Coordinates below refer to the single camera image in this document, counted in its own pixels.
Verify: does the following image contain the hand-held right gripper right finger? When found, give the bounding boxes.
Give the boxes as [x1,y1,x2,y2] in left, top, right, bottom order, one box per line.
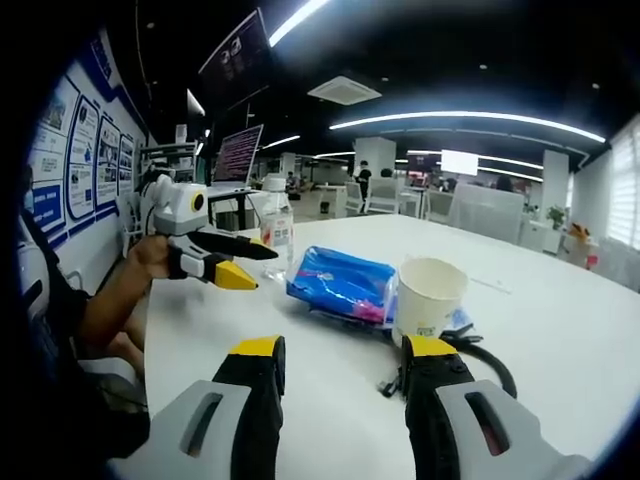
[401,333,594,480]

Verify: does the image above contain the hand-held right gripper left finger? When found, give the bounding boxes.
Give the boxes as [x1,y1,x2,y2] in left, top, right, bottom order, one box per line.
[147,334,287,480]

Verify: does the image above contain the clear plastic water bottle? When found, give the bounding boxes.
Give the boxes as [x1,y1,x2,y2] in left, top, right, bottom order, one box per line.
[259,173,296,281]

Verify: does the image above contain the black cable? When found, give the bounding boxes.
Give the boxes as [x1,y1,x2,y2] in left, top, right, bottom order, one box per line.
[378,332,518,401]

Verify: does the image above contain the blue wet wipes packet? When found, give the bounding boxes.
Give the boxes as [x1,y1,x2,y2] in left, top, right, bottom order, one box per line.
[439,307,476,336]

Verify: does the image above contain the blue tissue pack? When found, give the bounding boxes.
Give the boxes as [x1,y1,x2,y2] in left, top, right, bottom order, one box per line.
[285,244,399,326]

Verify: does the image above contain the white paper cup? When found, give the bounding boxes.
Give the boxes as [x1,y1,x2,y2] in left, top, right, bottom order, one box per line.
[392,256,470,349]

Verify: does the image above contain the person's left hand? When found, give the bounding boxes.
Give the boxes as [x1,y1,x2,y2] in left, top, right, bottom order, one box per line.
[123,234,173,281]

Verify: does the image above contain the white standing desk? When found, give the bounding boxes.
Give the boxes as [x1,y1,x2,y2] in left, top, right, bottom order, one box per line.
[204,187,266,234]

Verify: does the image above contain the white metal rack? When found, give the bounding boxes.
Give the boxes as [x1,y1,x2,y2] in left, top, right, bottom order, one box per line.
[138,142,199,181]

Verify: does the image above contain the open laptop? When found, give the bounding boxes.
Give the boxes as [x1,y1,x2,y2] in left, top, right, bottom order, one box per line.
[207,124,265,194]

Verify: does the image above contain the white table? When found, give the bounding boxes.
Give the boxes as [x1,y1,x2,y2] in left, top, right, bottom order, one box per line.
[143,214,640,480]

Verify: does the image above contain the person's legs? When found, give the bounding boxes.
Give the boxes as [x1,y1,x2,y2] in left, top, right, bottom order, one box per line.
[79,319,149,381]

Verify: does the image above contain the person's dark shirt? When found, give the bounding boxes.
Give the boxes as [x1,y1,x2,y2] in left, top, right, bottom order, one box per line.
[29,234,151,461]

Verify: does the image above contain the person's head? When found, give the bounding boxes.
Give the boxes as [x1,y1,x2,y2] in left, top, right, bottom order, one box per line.
[18,164,40,226]

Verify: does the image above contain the white office chair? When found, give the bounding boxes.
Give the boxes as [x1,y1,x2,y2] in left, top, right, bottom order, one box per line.
[367,177,401,214]

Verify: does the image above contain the white worn device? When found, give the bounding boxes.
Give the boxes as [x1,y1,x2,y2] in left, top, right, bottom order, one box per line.
[17,239,51,321]

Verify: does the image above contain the hanging dark screen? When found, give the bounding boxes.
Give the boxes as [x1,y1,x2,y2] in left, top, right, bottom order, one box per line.
[198,8,274,114]

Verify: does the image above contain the white column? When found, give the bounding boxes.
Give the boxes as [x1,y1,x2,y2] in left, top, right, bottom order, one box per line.
[542,149,571,216]
[353,137,397,186]

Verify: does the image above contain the ceiling air conditioner vent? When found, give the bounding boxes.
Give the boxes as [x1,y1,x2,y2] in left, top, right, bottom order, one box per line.
[307,75,384,106]

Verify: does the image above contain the straight ceiling light strip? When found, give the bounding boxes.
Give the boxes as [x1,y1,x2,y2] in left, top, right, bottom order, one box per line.
[268,0,334,47]

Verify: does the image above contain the orange plush toy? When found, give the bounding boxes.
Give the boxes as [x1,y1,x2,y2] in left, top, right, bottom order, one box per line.
[567,222,594,246]

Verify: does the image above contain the potted plant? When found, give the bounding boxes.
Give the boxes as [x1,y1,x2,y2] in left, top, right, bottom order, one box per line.
[544,204,567,231]

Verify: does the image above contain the curved ceiling light strip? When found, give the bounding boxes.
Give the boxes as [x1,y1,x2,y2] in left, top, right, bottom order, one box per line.
[328,110,606,145]

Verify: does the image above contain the white window blinds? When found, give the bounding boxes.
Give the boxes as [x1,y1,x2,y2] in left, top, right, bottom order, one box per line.
[607,129,640,251]

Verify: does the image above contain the bright white wall screen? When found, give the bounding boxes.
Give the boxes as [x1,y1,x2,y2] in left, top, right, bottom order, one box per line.
[440,148,480,176]

